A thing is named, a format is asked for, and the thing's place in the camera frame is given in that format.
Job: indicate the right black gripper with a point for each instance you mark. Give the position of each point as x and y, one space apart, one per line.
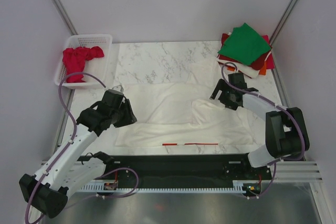
229 104

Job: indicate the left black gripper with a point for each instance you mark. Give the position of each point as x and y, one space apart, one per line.
129 117

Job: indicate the white coca-cola t-shirt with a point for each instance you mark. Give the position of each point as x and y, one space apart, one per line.
183 113

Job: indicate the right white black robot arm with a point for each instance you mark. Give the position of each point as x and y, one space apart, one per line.
286 135

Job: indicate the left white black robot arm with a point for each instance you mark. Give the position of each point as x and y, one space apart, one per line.
49 188

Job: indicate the folded dark red t-shirt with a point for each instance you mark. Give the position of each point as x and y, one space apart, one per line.
257 64

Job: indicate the folded orange t-shirt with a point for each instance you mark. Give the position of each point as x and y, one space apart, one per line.
249 71

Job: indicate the white plastic basket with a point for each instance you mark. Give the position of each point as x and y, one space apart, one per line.
96 67

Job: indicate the folded pink red t-shirt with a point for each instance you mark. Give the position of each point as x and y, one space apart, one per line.
268 62

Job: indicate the crumpled red t-shirt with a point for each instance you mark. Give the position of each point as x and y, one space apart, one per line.
74 59

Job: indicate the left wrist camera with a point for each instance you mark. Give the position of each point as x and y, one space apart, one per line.
118 88

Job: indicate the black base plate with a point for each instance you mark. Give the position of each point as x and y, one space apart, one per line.
182 170

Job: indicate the white slotted cable duct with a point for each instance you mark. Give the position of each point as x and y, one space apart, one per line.
234 187

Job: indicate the right aluminium corner post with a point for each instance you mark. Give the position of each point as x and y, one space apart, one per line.
288 11

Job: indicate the aluminium corner post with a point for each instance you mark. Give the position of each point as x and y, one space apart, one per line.
64 16
288 11

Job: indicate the left aluminium corner post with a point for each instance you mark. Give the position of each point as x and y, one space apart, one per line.
64 16

